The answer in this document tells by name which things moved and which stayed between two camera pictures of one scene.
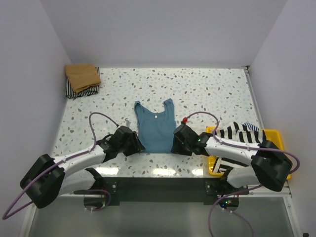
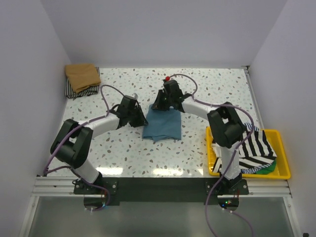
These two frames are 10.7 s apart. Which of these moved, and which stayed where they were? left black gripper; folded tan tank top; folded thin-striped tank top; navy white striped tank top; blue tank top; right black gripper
Moved: left black gripper; blue tank top; right black gripper
Stayed: folded tan tank top; folded thin-striped tank top; navy white striped tank top
